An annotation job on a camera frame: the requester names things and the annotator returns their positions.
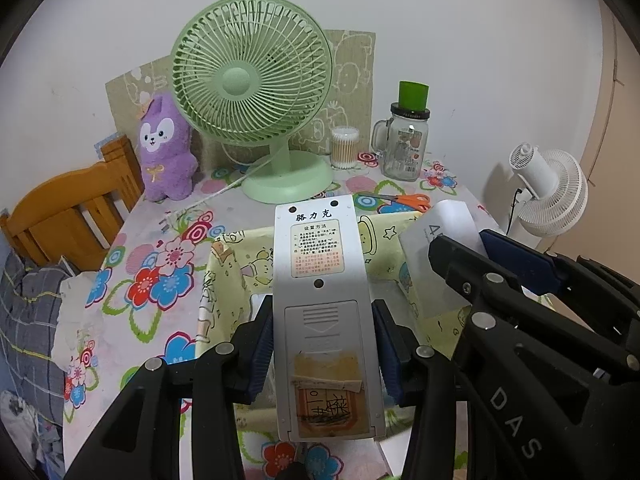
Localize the wooden bed headboard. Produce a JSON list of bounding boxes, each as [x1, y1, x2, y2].
[[0, 134, 146, 273]]

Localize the white power adapter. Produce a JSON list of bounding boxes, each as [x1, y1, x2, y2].
[[398, 199, 482, 321]]

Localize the white crumpled cloth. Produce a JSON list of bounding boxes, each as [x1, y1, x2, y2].
[[52, 270, 108, 376]]

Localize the orange handled scissors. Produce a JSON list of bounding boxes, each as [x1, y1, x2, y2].
[[357, 191, 432, 212]]

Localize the yellow printed storage box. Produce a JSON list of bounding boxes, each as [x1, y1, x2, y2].
[[196, 210, 473, 441]]

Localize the beige door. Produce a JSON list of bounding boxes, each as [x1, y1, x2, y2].
[[575, 0, 640, 321]]

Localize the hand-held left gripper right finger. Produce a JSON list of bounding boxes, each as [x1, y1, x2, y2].
[[372, 299, 477, 480]]

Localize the white standing fan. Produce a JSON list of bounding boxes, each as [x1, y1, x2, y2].
[[509, 143, 588, 238]]

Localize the black fan power cable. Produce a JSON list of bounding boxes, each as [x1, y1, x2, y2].
[[505, 187, 524, 237]]

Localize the purple plush toy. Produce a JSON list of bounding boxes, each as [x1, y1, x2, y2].
[[136, 92, 200, 202]]

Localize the white cloth with black print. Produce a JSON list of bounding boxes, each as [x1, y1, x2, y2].
[[0, 390, 41, 466]]

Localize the white fan cable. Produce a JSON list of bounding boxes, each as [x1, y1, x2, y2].
[[159, 155, 276, 231]]

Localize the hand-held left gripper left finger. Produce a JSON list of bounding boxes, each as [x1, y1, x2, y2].
[[75, 295, 276, 480]]

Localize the green desk fan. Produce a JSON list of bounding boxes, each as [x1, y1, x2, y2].
[[170, 0, 333, 206]]

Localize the clear cotton swab jar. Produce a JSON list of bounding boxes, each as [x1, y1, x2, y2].
[[330, 126, 361, 170]]

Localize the white remote control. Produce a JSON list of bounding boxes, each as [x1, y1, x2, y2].
[[273, 193, 387, 442]]

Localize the glass jar mug green lid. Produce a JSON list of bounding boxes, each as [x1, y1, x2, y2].
[[371, 80, 431, 182]]

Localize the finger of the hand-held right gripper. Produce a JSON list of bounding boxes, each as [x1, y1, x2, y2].
[[427, 234, 531, 331], [479, 229, 576, 297]]

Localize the grey plaid pillow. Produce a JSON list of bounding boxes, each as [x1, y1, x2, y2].
[[0, 250, 76, 431]]

